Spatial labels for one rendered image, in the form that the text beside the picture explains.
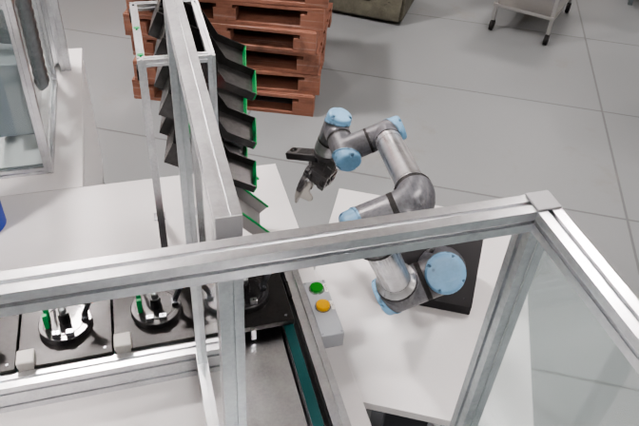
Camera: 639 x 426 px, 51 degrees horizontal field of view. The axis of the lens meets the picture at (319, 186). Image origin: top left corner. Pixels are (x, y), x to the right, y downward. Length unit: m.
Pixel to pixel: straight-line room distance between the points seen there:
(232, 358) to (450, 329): 1.30
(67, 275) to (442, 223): 0.38
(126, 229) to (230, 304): 1.60
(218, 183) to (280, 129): 3.62
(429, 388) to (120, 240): 1.13
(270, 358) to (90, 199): 0.99
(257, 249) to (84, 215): 1.85
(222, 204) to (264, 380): 1.19
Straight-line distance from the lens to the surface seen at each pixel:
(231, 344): 0.88
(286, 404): 1.84
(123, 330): 1.95
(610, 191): 4.41
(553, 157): 4.55
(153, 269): 0.66
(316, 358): 1.87
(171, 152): 1.92
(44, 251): 2.39
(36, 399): 1.99
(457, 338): 2.11
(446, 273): 1.91
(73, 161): 2.76
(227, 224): 0.72
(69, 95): 3.17
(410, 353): 2.05
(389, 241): 0.71
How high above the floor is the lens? 2.46
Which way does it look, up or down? 39 degrees down
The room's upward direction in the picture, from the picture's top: 4 degrees clockwise
